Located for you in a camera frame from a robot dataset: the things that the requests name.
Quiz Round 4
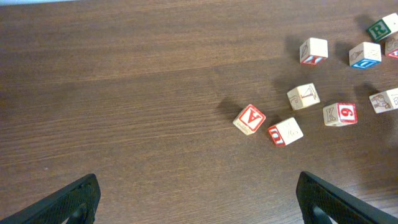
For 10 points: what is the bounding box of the yellow sided wooden block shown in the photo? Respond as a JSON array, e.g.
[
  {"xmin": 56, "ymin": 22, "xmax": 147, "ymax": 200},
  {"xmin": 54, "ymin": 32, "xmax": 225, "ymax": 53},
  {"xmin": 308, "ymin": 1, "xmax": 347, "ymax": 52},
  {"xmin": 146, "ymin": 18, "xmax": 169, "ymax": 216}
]
[{"xmin": 369, "ymin": 88, "xmax": 398, "ymax": 113}]

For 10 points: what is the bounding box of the red 9 wooden block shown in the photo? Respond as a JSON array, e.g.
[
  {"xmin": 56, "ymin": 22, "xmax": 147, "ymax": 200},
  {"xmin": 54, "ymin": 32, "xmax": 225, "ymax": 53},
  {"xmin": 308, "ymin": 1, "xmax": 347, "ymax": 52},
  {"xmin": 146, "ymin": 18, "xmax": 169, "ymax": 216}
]
[{"xmin": 323, "ymin": 103, "xmax": 358, "ymax": 127}]

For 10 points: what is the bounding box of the red sided wooden block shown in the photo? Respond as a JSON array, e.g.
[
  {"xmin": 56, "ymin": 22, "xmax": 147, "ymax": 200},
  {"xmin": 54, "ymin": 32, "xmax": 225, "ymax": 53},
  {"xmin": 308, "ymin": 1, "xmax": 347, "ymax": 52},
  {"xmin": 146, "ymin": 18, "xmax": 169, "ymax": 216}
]
[{"xmin": 384, "ymin": 33, "xmax": 398, "ymax": 59}]

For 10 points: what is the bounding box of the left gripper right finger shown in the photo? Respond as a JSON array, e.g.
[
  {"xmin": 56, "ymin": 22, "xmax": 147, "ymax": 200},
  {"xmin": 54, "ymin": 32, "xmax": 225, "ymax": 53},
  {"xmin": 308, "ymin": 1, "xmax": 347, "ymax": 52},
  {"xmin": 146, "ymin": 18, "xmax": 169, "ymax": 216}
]
[{"xmin": 296, "ymin": 171, "xmax": 397, "ymax": 224}]

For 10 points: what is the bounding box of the green R wooden block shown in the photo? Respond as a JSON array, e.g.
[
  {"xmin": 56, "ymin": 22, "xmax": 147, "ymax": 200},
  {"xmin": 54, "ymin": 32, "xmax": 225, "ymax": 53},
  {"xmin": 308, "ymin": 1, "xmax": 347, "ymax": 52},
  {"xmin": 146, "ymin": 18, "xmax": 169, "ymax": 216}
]
[{"xmin": 367, "ymin": 12, "xmax": 398, "ymax": 42}]

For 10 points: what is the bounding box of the blue sided wooden block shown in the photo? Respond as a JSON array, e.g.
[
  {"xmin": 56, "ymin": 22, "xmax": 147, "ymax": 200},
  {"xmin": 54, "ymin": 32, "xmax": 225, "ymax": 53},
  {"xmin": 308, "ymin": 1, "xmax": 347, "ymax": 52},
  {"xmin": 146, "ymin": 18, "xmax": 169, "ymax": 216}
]
[{"xmin": 349, "ymin": 42, "xmax": 382, "ymax": 70}]

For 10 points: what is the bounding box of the red X wooden block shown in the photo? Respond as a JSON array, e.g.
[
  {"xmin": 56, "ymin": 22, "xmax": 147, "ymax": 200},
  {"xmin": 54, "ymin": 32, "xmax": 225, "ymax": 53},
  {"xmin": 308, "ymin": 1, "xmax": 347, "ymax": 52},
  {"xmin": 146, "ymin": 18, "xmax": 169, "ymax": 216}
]
[{"xmin": 300, "ymin": 37, "xmax": 328, "ymax": 65}]

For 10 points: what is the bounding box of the wooden block red side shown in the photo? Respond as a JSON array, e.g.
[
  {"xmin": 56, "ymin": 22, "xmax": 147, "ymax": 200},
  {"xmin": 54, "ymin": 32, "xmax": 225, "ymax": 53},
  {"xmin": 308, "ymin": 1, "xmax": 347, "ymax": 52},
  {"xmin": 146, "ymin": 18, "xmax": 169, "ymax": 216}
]
[{"xmin": 268, "ymin": 117, "xmax": 303, "ymax": 147}]

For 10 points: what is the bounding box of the plain wooden block yellow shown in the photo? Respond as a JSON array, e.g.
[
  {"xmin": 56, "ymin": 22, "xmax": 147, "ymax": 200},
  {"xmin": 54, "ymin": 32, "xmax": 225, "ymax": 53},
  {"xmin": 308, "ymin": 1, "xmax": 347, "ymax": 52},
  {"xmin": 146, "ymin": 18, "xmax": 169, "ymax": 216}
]
[{"xmin": 287, "ymin": 83, "xmax": 320, "ymax": 110}]

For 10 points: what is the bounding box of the red A wooden block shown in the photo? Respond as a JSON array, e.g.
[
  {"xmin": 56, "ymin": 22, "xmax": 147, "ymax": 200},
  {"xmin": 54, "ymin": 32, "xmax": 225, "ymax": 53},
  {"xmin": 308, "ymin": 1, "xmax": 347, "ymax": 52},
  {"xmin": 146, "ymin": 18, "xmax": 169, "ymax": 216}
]
[{"xmin": 233, "ymin": 104, "xmax": 266, "ymax": 136}]

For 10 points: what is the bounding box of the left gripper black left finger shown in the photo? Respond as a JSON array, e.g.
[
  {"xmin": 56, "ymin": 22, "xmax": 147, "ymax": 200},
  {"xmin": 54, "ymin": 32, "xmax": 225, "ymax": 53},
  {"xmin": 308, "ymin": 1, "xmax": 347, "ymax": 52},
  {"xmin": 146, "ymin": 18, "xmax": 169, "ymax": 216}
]
[{"xmin": 1, "ymin": 174, "xmax": 101, "ymax": 224}]

